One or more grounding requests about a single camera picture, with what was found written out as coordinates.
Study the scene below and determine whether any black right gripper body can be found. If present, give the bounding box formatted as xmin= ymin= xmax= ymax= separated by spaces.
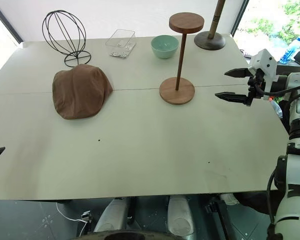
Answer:
xmin=244 ymin=68 xmax=266 ymax=109

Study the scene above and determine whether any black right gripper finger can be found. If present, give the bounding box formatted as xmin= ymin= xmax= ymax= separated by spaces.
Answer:
xmin=224 ymin=67 xmax=252 ymax=81
xmin=214 ymin=91 xmax=249 ymax=106

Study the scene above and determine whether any wooden hat stand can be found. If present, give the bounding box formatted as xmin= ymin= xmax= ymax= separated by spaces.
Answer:
xmin=159 ymin=12 xmax=205 ymax=105

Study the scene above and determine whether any clear bottle red cap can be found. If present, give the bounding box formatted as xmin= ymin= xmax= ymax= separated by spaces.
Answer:
xmin=268 ymin=98 xmax=284 ymax=119

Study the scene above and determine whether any dark round base wooden pole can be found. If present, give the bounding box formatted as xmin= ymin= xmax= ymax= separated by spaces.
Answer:
xmin=193 ymin=0 xmax=227 ymax=51

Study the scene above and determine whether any plastic water bottle blue label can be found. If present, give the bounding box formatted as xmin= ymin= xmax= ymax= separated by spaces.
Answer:
xmin=279 ymin=36 xmax=300 ymax=64

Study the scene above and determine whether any mint green bowl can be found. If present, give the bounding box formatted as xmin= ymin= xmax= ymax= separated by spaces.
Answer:
xmin=150 ymin=34 xmax=180 ymax=60

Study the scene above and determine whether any white shoe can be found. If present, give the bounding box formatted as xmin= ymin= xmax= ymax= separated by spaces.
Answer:
xmin=219 ymin=193 xmax=239 ymax=206

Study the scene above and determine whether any brown flat cap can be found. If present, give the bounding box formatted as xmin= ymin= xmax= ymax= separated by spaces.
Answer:
xmin=52 ymin=64 xmax=114 ymax=121

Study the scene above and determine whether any clear plastic box with washers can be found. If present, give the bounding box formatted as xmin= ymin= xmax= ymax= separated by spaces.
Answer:
xmin=105 ymin=29 xmax=137 ymax=59

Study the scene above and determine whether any silver right robot leg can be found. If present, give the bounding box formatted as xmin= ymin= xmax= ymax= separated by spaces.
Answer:
xmin=167 ymin=194 xmax=195 ymax=236

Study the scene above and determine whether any silver robot leg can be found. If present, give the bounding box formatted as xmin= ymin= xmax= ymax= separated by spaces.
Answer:
xmin=93 ymin=198 xmax=130 ymax=234
xmin=167 ymin=194 xmax=195 ymax=236

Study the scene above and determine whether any silver left robot leg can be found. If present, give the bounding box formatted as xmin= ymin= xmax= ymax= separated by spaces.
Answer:
xmin=93 ymin=198 xmax=130 ymax=234

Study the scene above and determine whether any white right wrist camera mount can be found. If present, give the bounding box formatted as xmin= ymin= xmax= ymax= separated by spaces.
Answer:
xmin=247 ymin=48 xmax=279 ymax=101

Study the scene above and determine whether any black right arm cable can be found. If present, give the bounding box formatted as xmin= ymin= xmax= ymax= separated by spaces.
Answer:
xmin=254 ymin=79 xmax=300 ymax=97

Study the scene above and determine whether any white floor cable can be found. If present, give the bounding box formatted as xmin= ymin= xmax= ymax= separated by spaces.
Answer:
xmin=55 ymin=202 xmax=90 ymax=236

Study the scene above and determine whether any black table frame leg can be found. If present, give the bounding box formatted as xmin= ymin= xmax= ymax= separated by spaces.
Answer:
xmin=206 ymin=196 xmax=231 ymax=240

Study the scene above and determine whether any black wire head stand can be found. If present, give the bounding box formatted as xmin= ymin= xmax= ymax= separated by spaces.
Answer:
xmin=41 ymin=9 xmax=92 ymax=68

